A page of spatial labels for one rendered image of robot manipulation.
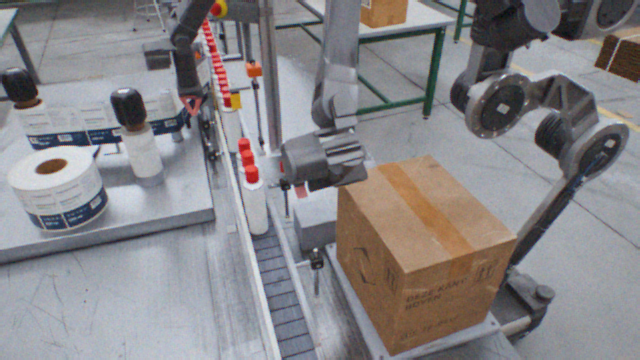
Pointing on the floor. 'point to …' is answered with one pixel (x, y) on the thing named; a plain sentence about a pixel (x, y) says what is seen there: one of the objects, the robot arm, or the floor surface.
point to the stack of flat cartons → (621, 54)
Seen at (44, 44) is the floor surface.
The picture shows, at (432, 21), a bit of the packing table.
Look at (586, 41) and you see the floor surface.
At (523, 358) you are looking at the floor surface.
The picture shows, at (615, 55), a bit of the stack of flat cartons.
